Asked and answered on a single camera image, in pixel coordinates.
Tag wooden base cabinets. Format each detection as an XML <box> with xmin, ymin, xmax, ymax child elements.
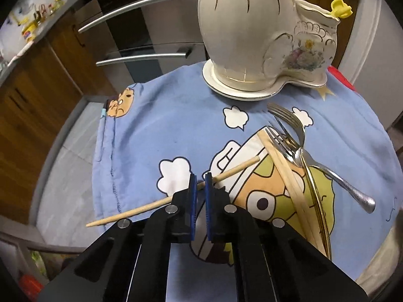
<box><xmin>0</xmin><ymin>0</ymin><xmax>362</xmax><ymax>224</ymax></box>

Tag blue cartoon printed blanket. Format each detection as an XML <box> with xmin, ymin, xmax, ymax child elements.
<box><xmin>91</xmin><ymin>59</ymin><xmax>398</xmax><ymax>302</ymax></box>

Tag red plastic item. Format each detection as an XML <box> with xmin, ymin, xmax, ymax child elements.
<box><xmin>19</xmin><ymin>274</ymin><xmax>45</xmax><ymax>299</ymax></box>

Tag grey speckled kitchen countertop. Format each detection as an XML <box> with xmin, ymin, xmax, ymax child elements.
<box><xmin>0</xmin><ymin>0</ymin><xmax>136</xmax><ymax>79</ymax></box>

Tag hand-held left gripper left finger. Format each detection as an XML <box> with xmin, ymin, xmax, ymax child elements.
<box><xmin>38</xmin><ymin>173</ymin><xmax>199</xmax><ymax>302</ymax></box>

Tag silver metal fork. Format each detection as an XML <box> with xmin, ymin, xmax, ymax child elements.
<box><xmin>265</xmin><ymin>125</ymin><xmax>377</xmax><ymax>214</ymax></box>

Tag cream ceramic saucer tray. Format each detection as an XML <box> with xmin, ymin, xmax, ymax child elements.
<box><xmin>201</xmin><ymin>60</ymin><xmax>328</xmax><ymax>102</ymax></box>

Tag wooden chopstick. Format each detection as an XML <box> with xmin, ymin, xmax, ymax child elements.
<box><xmin>257</xmin><ymin>131</ymin><xmax>325</xmax><ymax>255</ymax></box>
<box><xmin>263</xmin><ymin>132</ymin><xmax>331</xmax><ymax>257</ymax></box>
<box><xmin>86</xmin><ymin>158</ymin><xmax>261</xmax><ymax>228</ymax></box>

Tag stainless steel built-in oven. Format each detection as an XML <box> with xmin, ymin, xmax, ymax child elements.
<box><xmin>71</xmin><ymin>0</ymin><xmax>208</xmax><ymax>84</ymax></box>

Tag cream ceramic utensil holder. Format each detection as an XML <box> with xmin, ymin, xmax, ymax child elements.
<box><xmin>197</xmin><ymin>0</ymin><xmax>342</xmax><ymax>90</ymax></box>

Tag group of condiment bottles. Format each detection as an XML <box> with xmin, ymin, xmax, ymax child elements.
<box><xmin>31</xmin><ymin>2</ymin><xmax>65</xmax><ymax>19</ymax></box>

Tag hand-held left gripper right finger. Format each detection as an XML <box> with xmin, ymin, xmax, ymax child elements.
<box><xmin>204</xmin><ymin>172</ymin><xmax>369</xmax><ymax>302</ymax></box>

